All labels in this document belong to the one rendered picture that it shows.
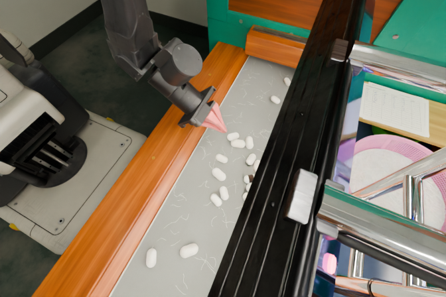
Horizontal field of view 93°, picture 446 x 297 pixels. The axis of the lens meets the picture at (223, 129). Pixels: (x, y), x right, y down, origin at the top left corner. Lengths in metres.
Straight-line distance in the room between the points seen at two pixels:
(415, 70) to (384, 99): 0.51
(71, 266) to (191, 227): 0.23
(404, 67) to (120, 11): 0.35
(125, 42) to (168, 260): 0.42
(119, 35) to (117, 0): 0.05
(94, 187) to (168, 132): 0.66
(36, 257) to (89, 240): 1.02
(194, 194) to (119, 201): 0.17
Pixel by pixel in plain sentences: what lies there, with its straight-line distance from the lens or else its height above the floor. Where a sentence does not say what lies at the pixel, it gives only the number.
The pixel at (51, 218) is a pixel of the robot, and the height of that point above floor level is 0.28.
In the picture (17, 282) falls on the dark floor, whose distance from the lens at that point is 1.59.
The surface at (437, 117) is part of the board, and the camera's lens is 0.81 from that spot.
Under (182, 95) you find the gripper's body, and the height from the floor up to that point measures 0.92.
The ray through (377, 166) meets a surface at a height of 0.73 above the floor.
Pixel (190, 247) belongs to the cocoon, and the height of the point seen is 0.76.
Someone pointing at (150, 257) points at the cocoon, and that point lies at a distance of 0.50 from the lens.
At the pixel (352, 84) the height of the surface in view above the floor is 1.10.
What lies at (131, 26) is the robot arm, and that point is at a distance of 0.38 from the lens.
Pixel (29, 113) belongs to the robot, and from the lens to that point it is 0.78.
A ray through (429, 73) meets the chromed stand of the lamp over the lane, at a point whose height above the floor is 1.12.
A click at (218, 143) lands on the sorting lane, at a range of 0.57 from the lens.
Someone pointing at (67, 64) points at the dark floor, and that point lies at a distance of 2.30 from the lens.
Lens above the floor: 1.24
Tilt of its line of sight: 59 degrees down
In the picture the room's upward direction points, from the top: straight up
